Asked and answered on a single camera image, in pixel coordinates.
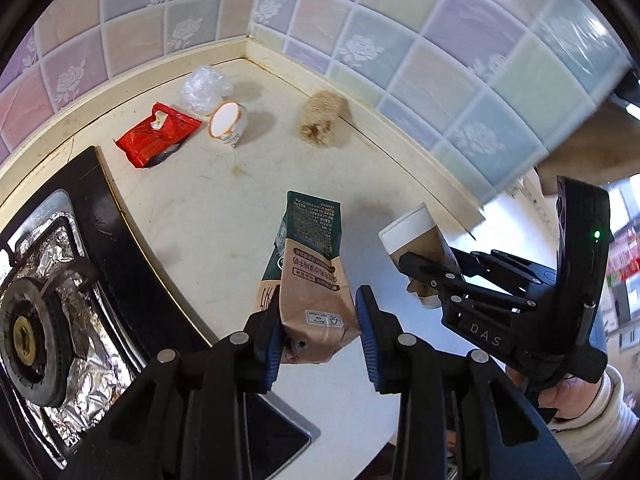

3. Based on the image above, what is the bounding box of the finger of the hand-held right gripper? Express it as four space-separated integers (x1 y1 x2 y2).
398 251 538 313
447 246 558 286

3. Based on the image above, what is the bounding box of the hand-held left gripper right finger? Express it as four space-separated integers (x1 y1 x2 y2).
354 285 571 480

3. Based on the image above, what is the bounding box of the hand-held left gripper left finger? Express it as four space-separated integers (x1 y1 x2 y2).
65 300 286 480

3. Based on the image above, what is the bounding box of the brown paper coffee cup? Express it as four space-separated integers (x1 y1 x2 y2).
378 203 463 310

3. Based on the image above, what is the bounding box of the brown and green milk carton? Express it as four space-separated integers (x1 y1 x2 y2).
256 190 362 365

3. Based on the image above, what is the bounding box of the person's right forearm white sleeve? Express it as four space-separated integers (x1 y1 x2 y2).
545 364 638 480

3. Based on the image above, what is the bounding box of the person's right hand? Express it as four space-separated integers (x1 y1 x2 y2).
505 365 606 426

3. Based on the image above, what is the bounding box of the brown cabinet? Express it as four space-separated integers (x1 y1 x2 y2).
537 95 640 196

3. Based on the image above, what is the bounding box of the black gas stove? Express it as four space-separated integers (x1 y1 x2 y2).
0 146 321 471

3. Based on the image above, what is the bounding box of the loofah sponge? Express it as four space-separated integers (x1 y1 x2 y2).
298 91 348 147

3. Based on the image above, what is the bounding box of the foil stove liner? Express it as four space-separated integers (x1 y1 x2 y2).
0 205 146 456

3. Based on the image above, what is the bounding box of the white cup with orange rim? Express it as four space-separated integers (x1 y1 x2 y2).
208 101 249 147

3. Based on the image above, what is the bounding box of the round gas burner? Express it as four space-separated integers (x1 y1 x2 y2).
0 275 76 408

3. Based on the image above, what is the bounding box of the red snack packet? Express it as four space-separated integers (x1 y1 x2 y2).
115 102 203 170

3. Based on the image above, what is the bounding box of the clear plastic bag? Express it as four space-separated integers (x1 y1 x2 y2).
180 66 233 116

